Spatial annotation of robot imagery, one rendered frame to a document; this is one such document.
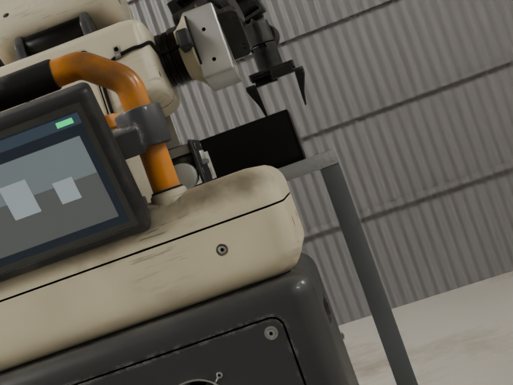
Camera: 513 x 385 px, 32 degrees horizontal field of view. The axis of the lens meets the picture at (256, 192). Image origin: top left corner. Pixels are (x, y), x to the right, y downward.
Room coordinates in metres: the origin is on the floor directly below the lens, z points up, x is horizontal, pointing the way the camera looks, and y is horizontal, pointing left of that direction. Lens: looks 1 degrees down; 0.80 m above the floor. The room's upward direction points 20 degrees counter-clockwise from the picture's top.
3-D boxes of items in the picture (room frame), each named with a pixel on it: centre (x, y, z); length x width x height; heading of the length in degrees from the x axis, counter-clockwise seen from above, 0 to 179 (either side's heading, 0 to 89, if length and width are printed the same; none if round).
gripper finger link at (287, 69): (1.95, -0.15, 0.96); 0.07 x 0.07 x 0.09; 85
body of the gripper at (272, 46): (1.95, -0.12, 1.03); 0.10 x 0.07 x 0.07; 85
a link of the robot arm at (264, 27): (1.96, -0.12, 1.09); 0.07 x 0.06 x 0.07; 166
